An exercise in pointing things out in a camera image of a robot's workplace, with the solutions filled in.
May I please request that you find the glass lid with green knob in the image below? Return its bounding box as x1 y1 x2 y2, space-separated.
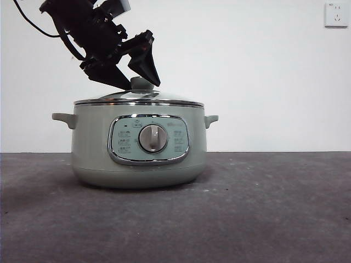
73 76 205 108

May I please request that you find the pale green electric pot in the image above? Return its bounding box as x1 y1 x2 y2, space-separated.
51 102 219 189

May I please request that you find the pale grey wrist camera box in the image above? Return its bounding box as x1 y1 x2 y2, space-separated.
108 0 131 15

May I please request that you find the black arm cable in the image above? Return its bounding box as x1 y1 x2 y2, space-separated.
12 0 64 38

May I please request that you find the white wall socket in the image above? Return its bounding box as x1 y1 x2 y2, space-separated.
324 2 349 28

